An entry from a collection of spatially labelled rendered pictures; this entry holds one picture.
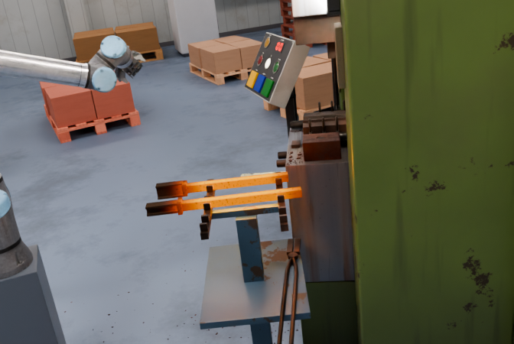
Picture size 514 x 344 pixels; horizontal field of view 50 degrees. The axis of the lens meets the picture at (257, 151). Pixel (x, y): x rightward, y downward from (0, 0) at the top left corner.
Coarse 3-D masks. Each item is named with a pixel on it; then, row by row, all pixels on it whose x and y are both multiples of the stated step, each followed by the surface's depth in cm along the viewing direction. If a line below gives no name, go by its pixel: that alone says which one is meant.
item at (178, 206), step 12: (252, 192) 158; (264, 192) 157; (276, 192) 156; (288, 192) 155; (300, 192) 155; (156, 204) 156; (168, 204) 155; (180, 204) 154; (192, 204) 155; (216, 204) 156; (228, 204) 156; (240, 204) 156
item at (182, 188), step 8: (248, 176) 169; (256, 176) 168; (264, 176) 167; (272, 176) 167; (280, 176) 166; (160, 184) 167; (168, 184) 167; (176, 184) 166; (184, 184) 167; (192, 184) 167; (200, 184) 167; (208, 184) 166; (216, 184) 167; (224, 184) 167; (232, 184) 167; (240, 184) 167; (248, 184) 167; (256, 184) 167; (160, 192) 168; (168, 192) 168; (176, 192) 168; (184, 192) 166; (192, 192) 167
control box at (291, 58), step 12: (276, 36) 243; (264, 48) 252; (276, 48) 239; (288, 48) 228; (300, 48) 227; (264, 60) 247; (276, 60) 236; (288, 60) 227; (300, 60) 229; (264, 72) 244; (276, 72) 232; (288, 72) 229; (264, 84) 240; (276, 84) 229; (288, 84) 230; (264, 96) 236; (276, 96) 230; (288, 96) 232
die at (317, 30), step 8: (304, 16) 172; (312, 16) 172; (320, 16) 172; (336, 16) 172; (296, 24) 174; (304, 24) 173; (312, 24) 173; (320, 24) 173; (328, 24) 173; (296, 32) 175; (304, 32) 174; (312, 32) 174; (320, 32) 174; (328, 32) 174; (296, 40) 175; (304, 40) 175; (312, 40) 175; (320, 40) 175; (328, 40) 174
